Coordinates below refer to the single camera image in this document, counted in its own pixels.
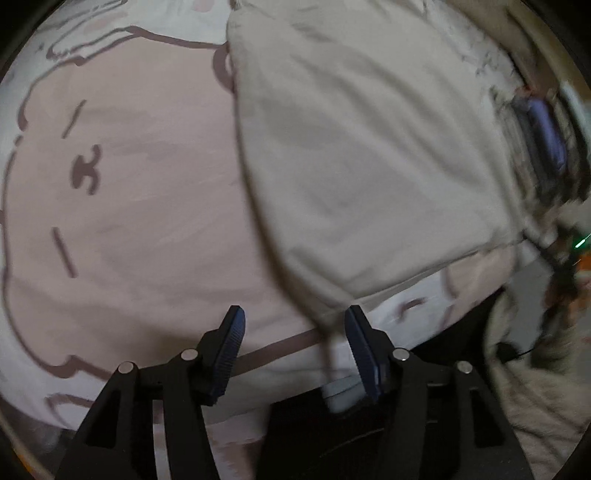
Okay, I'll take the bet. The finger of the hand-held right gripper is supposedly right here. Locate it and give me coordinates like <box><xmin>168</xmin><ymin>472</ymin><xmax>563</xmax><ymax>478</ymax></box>
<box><xmin>509</xmin><ymin>88</ymin><xmax>583</xmax><ymax>204</ymax></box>

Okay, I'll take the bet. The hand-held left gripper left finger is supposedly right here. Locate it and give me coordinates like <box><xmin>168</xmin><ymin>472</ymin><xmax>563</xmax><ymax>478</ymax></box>
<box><xmin>55</xmin><ymin>305</ymin><xmax>246</xmax><ymax>480</ymax></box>

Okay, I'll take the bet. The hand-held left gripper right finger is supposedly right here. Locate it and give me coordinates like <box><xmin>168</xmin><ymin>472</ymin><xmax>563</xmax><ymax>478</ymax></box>
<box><xmin>344</xmin><ymin>304</ymin><xmax>534</xmax><ymax>480</ymax></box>

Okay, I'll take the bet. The beige sweatshirt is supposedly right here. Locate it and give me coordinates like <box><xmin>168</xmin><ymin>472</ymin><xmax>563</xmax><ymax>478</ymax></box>
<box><xmin>225</xmin><ymin>0</ymin><xmax>528</xmax><ymax>334</ymax></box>

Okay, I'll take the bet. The cream fluffy rug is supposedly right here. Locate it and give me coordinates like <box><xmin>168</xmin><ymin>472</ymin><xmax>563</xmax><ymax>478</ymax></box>
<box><xmin>484</xmin><ymin>286</ymin><xmax>591</xmax><ymax>468</ymax></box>

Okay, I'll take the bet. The cartoon printed bed sheet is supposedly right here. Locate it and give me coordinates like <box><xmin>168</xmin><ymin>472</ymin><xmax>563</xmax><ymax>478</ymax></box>
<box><xmin>0</xmin><ymin>0</ymin><xmax>525</xmax><ymax>480</ymax></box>

